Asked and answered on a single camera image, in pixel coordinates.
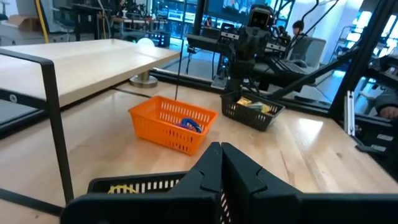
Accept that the black plastic mesh basket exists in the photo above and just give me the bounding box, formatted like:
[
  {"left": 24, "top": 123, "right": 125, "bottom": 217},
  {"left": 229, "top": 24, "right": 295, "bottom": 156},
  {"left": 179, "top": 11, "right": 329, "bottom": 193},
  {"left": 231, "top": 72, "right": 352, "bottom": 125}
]
[
  {"left": 220, "top": 91, "right": 285, "bottom": 132},
  {"left": 87, "top": 170, "right": 231, "bottom": 224}
]

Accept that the wooden shelf riser black frame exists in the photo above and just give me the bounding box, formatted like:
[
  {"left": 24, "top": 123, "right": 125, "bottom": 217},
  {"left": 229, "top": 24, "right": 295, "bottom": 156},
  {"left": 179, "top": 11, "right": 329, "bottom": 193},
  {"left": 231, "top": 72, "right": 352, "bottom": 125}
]
[{"left": 0, "top": 38, "right": 183, "bottom": 218}]

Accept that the orange plastic mesh basket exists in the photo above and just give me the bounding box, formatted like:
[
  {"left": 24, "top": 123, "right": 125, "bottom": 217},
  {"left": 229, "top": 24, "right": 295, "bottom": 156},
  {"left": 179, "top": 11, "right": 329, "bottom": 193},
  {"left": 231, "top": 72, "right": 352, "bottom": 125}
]
[{"left": 128, "top": 95, "right": 219, "bottom": 156}]

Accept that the black aluminium rig frame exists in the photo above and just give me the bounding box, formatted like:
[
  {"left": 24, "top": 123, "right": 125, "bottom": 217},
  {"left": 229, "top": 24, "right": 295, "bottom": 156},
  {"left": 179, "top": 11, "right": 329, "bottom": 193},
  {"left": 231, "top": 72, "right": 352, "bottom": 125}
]
[{"left": 149, "top": 0, "right": 398, "bottom": 187}]

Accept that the wall display screen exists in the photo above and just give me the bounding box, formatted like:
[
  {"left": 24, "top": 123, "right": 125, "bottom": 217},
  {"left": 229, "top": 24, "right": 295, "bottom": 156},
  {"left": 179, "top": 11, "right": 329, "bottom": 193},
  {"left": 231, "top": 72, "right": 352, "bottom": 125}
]
[{"left": 207, "top": 0, "right": 276, "bottom": 26}]

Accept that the white globe desk lamp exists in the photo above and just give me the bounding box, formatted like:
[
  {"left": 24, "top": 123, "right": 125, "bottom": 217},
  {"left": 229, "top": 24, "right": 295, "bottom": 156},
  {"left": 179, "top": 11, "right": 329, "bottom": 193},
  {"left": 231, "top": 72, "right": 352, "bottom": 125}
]
[{"left": 129, "top": 37, "right": 159, "bottom": 89}]

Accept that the black background desk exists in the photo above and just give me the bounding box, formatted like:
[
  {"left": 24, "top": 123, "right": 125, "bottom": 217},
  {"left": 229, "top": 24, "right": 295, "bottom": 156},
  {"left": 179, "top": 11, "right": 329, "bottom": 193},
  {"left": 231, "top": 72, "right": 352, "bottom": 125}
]
[{"left": 186, "top": 32, "right": 233, "bottom": 53}]

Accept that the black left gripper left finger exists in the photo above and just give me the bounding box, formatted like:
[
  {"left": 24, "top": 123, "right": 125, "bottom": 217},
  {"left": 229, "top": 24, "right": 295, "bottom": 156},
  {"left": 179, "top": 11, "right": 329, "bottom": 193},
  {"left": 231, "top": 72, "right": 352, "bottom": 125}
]
[{"left": 60, "top": 142, "right": 223, "bottom": 224}]

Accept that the blue spiral hair tie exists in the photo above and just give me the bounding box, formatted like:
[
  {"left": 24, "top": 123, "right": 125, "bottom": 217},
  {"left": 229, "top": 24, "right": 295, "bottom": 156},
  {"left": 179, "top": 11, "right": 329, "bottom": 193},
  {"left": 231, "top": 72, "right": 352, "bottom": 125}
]
[{"left": 180, "top": 117, "right": 203, "bottom": 134}]

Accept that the silver aluminium bar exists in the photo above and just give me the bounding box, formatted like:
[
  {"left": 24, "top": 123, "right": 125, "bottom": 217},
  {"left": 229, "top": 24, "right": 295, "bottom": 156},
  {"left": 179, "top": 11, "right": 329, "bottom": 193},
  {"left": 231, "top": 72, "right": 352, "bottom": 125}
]
[{"left": 343, "top": 90, "right": 357, "bottom": 138}]

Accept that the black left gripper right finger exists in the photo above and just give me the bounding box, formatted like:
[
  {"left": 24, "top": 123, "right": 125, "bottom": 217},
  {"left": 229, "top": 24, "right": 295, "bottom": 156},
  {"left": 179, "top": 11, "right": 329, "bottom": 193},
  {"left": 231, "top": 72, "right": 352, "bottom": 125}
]
[{"left": 221, "top": 142, "right": 398, "bottom": 224}]

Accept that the yellow cable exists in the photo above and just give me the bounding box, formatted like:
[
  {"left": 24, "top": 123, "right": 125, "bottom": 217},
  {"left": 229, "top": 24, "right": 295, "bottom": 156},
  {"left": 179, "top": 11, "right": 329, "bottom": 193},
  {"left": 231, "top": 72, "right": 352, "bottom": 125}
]
[{"left": 34, "top": 0, "right": 51, "bottom": 44}]

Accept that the black side desk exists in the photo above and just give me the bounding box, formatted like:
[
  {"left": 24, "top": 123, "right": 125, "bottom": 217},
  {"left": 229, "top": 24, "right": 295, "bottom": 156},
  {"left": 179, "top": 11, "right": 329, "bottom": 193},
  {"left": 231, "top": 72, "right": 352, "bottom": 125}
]
[{"left": 254, "top": 57, "right": 315, "bottom": 93}]

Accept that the yellow rubber band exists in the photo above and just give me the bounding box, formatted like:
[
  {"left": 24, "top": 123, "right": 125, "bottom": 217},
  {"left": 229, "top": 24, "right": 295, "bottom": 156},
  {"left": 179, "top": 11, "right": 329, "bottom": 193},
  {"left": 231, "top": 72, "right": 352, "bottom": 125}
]
[{"left": 107, "top": 184, "right": 138, "bottom": 195}]

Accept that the grey office chair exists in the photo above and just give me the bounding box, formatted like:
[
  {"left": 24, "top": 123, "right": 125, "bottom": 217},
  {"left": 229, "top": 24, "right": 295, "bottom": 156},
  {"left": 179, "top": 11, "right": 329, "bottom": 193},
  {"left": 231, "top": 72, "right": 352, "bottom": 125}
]
[{"left": 289, "top": 36, "right": 328, "bottom": 68}]

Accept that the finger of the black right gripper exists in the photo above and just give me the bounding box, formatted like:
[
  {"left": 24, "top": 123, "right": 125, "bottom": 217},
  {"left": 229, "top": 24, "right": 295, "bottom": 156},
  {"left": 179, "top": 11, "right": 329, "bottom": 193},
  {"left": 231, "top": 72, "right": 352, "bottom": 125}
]
[
  {"left": 251, "top": 29, "right": 264, "bottom": 60},
  {"left": 241, "top": 29, "right": 252, "bottom": 60}
]

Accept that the person's hand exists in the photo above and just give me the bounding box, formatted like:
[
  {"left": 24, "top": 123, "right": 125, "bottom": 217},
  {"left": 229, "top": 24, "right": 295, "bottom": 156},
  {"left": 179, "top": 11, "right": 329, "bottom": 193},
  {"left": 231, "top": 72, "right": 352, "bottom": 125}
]
[{"left": 379, "top": 105, "right": 398, "bottom": 120}]

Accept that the cardboard box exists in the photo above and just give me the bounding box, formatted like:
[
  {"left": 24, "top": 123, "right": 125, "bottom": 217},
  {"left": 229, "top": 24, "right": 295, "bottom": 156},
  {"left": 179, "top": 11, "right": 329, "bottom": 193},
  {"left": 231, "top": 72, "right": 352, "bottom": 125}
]
[{"left": 7, "top": 14, "right": 43, "bottom": 32}]

